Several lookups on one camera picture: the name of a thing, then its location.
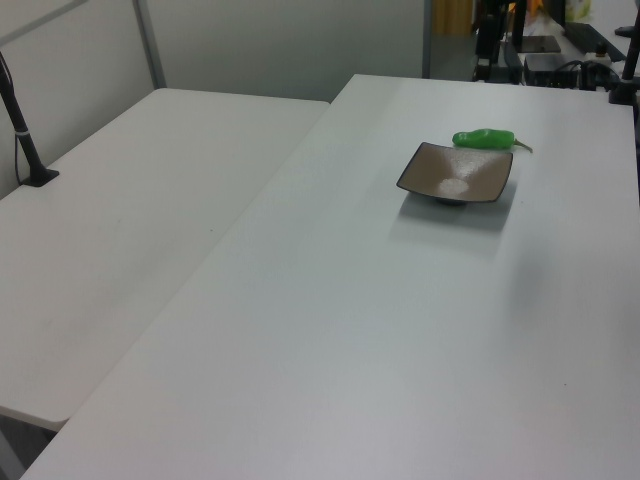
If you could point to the black camera pole with base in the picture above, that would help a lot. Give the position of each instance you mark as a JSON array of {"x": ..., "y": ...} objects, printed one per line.
[{"x": 25, "y": 142}]

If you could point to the grey metal partition post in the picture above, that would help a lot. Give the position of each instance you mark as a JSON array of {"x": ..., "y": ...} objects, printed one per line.
[
  {"x": 427, "y": 40},
  {"x": 152, "y": 50}
]

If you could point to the black mini computer box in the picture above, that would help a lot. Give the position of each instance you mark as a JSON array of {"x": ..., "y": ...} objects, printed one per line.
[{"x": 550, "y": 67}]

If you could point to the black monitor stand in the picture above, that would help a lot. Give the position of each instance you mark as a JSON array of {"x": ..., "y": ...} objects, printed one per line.
[{"x": 537, "y": 44}]

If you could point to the green chili pepper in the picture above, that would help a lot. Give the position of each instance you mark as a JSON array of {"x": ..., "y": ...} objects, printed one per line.
[{"x": 482, "y": 138}]

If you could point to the black equipment rack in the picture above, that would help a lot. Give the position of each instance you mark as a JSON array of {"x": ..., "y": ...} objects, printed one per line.
[{"x": 487, "y": 45}]

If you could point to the square brown ceramic plate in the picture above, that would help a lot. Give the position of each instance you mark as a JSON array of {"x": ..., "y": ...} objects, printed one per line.
[{"x": 450, "y": 170}]

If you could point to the black clamped camera pole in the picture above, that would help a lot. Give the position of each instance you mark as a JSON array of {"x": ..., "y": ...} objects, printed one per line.
[{"x": 631, "y": 60}]

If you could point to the black keyboard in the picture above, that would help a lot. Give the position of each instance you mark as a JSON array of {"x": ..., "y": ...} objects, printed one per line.
[{"x": 587, "y": 36}]

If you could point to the white power strip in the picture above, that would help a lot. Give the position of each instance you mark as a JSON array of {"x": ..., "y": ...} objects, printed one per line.
[{"x": 598, "y": 55}]

